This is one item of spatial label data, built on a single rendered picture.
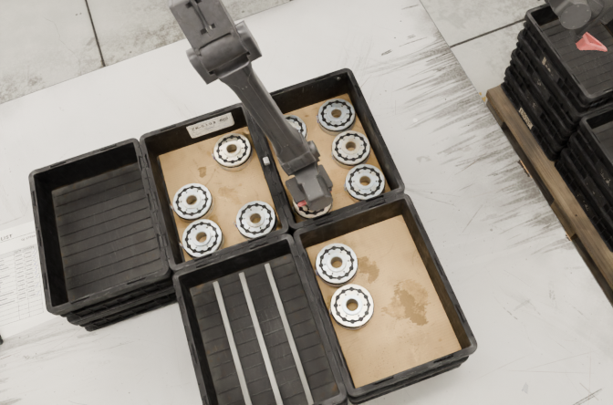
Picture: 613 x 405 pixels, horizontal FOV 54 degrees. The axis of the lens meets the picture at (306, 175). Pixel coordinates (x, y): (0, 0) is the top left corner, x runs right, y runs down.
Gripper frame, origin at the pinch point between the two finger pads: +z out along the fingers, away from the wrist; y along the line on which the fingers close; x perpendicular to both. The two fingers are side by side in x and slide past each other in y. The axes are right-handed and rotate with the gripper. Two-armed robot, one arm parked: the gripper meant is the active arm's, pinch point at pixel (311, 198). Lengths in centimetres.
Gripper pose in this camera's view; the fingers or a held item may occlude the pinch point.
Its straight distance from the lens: 154.3
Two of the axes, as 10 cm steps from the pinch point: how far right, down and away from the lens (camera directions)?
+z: 0.9, 4.3, 9.0
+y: 9.0, -4.3, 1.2
